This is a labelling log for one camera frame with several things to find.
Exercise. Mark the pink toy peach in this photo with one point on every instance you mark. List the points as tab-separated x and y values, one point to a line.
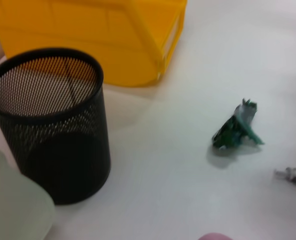
215	236

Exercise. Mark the black mesh pen holder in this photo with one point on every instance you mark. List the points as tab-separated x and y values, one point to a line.
60	150

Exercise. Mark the translucent green fruit bowl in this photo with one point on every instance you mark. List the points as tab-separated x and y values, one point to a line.
15	195

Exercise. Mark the silver ballpoint pen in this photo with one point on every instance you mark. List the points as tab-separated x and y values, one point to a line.
293	175

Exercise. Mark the yellow plastic bin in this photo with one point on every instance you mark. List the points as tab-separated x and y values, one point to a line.
88	35

